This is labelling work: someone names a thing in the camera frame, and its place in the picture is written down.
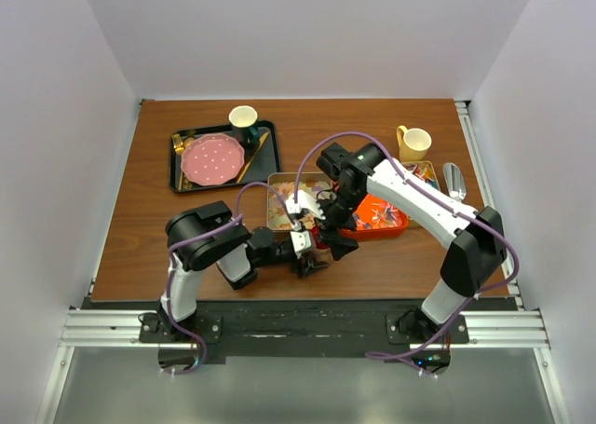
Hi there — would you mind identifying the aluminium frame rail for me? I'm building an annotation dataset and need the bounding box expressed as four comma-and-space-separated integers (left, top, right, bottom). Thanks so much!
59, 309, 550, 349

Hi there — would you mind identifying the black rectangular tray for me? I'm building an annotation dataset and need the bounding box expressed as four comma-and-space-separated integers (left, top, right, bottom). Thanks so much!
169, 120, 281, 194

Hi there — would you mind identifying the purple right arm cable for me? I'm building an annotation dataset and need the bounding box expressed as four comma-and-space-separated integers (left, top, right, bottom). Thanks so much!
293, 131, 521, 376

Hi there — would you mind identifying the gold fork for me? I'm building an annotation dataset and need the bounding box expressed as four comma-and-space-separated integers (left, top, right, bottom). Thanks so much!
171, 133, 186, 192

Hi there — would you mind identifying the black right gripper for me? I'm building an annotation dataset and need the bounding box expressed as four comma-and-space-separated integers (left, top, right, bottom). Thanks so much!
306, 185, 366, 261

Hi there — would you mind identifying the dark green white mug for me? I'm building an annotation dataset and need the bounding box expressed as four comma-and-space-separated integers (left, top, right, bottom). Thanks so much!
228, 105, 259, 147

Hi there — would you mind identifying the clear glass jar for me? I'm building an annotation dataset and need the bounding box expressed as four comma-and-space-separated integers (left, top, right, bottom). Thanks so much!
312, 249, 333, 264

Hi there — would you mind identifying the orange tin of lollipops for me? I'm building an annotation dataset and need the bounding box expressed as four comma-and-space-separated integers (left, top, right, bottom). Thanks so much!
340, 194, 409, 241

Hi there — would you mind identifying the pink polka dot plate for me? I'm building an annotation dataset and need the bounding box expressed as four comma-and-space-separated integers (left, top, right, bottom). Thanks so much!
181, 133, 245, 186

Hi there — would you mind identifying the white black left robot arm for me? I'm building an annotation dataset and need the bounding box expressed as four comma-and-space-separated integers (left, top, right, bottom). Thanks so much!
158, 201, 329, 342

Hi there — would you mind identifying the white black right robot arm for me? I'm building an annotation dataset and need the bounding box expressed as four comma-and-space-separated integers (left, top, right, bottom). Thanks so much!
317, 143, 506, 343

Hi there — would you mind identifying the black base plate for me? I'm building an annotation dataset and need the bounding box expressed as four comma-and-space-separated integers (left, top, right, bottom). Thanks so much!
138, 298, 469, 367

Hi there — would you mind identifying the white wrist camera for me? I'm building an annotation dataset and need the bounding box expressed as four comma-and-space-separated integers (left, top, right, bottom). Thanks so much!
290, 229, 316, 258
285, 190, 325, 220

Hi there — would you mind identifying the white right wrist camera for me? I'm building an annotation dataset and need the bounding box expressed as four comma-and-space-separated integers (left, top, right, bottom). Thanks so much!
285, 190, 325, 220

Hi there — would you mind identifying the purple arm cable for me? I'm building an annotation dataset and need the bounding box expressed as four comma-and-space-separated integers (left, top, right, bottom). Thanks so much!
293, 131, 521, 376
166, 182, 302, 376

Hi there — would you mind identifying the gold tin of lollipops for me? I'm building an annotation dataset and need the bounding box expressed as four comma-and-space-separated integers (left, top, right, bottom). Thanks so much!
402, 160, 440, 190

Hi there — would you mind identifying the red jar lid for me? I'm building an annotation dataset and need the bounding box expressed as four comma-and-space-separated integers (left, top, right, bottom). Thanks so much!
310, 227, 329, 250

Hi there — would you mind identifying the yellow mug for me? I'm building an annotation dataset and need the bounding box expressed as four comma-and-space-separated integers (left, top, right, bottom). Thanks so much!
396, 125, 432, 162

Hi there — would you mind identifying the gold knife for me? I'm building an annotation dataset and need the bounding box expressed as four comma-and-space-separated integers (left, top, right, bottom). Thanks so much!
236, 131, 270, 183

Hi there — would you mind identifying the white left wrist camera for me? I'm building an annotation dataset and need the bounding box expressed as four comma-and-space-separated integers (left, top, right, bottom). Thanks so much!
290, 229, 316, 258

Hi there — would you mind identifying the brown tin of gummies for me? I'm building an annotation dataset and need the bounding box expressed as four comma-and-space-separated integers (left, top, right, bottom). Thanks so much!
264, 171, 336, 233

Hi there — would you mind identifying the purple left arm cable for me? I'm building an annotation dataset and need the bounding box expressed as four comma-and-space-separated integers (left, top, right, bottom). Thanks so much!
166, 182, 302, 376

